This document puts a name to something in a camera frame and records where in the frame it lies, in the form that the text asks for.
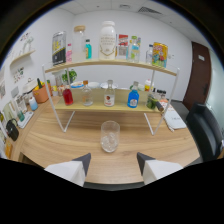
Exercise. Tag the red and blue box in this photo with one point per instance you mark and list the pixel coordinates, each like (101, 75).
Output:
(122, 46)

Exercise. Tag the white tray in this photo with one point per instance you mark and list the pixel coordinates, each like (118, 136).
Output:
(26, 120)

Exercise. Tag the white bowl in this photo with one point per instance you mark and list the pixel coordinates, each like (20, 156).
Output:
(93, 85)
(103, 85)

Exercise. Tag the blue liquid bottle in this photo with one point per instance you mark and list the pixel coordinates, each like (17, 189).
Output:
(133, 99)

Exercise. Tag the clear bottle with orange label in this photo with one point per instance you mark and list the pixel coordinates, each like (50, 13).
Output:
(109, 97)

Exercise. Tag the small green potted plant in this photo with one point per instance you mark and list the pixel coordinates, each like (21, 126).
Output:
(70, 76)

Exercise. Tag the wooden wall shelf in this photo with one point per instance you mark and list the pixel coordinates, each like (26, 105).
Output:
(22, 57)

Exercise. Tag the clear drinking glass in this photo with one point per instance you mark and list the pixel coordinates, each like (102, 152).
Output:
(110, 136)

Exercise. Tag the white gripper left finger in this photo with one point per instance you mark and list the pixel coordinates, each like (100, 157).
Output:
(71, 170)

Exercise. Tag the black bag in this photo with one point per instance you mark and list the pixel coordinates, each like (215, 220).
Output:
(12, 130)

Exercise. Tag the orange pen holder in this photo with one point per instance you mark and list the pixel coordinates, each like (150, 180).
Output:
(41, 95)

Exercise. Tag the yellow printed can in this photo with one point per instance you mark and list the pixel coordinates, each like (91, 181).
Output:
(160, 55)

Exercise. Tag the brown door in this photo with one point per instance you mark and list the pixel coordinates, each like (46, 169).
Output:
(197, 75)

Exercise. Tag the small dark bottles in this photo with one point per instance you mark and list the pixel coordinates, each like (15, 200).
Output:
(160, 94)

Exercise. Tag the green mint leaf jar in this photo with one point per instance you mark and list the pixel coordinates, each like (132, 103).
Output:
(151, 101)

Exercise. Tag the glass jar with wooden lid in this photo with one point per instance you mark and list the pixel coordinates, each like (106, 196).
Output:
(79, 45)

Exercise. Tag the large white milk bottle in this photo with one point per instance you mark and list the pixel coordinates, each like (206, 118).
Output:
(107, 41)

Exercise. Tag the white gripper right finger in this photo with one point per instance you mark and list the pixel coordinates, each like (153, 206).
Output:
(158, 169)

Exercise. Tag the small clear bottle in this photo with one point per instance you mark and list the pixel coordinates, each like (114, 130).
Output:
(149, 56)

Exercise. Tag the teal liquid bottle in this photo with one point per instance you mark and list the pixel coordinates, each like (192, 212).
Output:
(88, 50)

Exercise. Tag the white notebook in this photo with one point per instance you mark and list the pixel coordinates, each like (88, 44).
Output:
(175, 119)

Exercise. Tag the blue rimmed bowl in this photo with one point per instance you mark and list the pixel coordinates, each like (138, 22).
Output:
(77, 85)

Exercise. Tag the small pink bottle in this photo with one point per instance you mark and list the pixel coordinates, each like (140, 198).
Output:
(69, 55)

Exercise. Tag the red liquid bottle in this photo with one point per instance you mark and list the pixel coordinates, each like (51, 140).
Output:
(68, 97)

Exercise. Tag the clear bottle with plain label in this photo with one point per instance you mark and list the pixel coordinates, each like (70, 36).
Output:
(87, 96)

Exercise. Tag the clear bottle with green cap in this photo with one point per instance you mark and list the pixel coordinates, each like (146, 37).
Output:
(133, 51)

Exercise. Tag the two-tier wooden shelf rack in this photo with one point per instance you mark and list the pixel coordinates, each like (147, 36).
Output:
(100, 62)

